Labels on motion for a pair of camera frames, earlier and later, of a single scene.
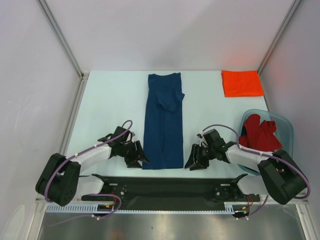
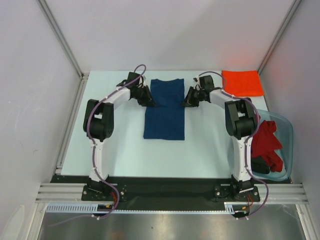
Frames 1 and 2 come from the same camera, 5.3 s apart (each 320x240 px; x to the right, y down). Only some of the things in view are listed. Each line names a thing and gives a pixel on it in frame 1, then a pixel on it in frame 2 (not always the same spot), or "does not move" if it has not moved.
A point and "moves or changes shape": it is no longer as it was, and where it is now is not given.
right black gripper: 198,155 -> 192,96
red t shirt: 259,135 does not move
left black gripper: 137,154 -> 148,101
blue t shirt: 163,145 moves or changes shape
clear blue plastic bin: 284,134 does not move
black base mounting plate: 171,191 does not move
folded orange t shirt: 242,83 does not move
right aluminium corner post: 278,34 does not move
